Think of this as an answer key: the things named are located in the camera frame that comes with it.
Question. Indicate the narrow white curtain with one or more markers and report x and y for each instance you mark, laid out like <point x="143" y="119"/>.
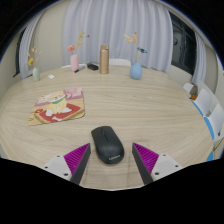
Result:
<point x="200" y="63"/>
<point x="26" y="50"/>

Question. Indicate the small black box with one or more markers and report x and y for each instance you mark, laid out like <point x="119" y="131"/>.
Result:
<point x="93" y="66"/>

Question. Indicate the blue vase with flowers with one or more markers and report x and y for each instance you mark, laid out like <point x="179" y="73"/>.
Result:
<point x="136" y="71"/>

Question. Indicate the black computer mouse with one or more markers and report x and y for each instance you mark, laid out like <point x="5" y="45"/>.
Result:
<point x="107" y="145"/>

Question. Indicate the cartoon dog print mouse pad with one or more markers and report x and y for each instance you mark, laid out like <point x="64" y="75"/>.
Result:
<point x="56" y="106"/>

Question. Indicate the wide white curtain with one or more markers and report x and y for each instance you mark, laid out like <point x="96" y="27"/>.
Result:
<point x="116" y="26"/>

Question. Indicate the white chair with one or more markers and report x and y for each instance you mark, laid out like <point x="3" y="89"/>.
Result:
<point x="120" y="62"/>

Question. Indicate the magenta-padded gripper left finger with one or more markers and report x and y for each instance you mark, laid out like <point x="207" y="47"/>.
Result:
<point x="77" y="159"/>

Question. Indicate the green vase with yellow flowers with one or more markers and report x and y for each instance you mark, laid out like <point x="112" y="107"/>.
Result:
<point x="36" y="74"/>

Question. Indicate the white and blue chairs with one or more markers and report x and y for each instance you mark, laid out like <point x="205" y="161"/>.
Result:
<point x="210" y="113"/>

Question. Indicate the small white flat block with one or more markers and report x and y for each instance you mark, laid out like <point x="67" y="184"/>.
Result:
<point x="51" y="76"/>

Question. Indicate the pink vase with flowers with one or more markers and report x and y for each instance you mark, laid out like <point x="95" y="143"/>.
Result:
<point x="74" y="62"/>

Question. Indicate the bronze metal drink bottle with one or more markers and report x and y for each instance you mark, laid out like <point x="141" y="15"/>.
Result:
<point x="104" y="60"/>

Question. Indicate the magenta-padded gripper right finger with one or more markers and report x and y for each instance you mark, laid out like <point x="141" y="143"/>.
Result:
<point x="146" y="159"/>

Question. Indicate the dark window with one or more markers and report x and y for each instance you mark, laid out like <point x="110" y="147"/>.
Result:
<point x="183" y="46"/>
<point x="17" y="60"/>

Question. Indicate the dark marker pen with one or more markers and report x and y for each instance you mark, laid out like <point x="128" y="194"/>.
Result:
<point x="80" y="69"/>

